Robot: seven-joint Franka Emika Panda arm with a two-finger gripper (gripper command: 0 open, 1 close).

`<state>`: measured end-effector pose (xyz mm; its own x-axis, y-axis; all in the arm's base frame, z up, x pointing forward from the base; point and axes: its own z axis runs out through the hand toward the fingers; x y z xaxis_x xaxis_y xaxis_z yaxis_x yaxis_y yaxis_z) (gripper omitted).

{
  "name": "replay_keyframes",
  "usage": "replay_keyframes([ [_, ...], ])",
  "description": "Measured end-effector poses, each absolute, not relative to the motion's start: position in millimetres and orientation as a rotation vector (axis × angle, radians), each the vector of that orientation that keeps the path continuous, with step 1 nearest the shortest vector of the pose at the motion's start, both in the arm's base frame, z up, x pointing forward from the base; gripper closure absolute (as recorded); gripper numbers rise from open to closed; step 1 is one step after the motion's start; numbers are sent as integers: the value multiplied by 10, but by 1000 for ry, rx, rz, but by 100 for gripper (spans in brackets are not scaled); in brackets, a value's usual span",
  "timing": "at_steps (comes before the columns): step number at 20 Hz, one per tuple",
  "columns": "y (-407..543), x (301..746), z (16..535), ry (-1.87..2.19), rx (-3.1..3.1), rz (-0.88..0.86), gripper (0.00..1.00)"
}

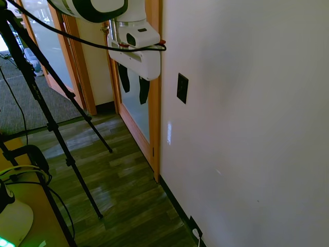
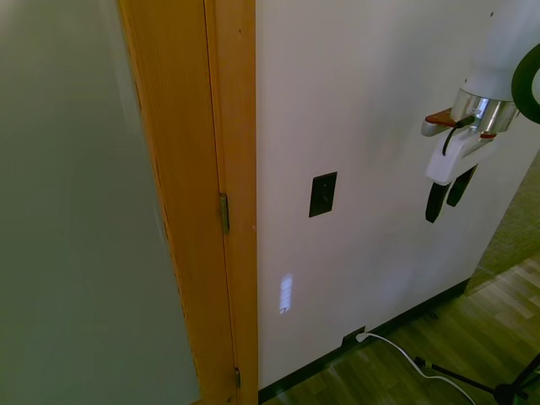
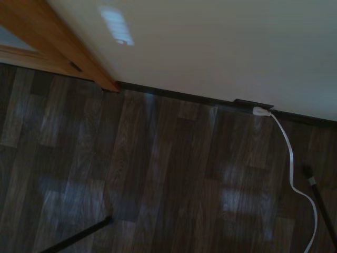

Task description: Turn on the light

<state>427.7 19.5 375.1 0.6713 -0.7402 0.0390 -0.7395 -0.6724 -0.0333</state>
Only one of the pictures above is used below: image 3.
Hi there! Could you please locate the black baseboard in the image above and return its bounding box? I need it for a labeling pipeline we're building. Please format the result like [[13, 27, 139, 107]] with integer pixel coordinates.
[[117, 81, 337, 127]]

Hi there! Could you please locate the white power plug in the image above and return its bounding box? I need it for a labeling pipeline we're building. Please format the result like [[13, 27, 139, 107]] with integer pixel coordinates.
[[252, 105, 272, 117]]

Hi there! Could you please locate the wooden door with frosted glass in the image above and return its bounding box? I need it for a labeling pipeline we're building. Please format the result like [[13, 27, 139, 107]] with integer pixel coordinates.
[[0, 24, 93, 81]]

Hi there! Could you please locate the white flat power cable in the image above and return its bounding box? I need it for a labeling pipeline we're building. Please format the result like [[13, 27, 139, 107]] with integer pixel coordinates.
[[267, 110, 320, 253]]

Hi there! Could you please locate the wooden door frame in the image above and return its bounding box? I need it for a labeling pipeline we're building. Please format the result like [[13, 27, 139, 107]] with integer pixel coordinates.
[[12, 0, 121, 93]]

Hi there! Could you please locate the black camera tripod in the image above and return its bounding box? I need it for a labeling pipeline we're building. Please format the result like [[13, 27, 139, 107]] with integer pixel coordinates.
[[38, 214, 115, 253]]

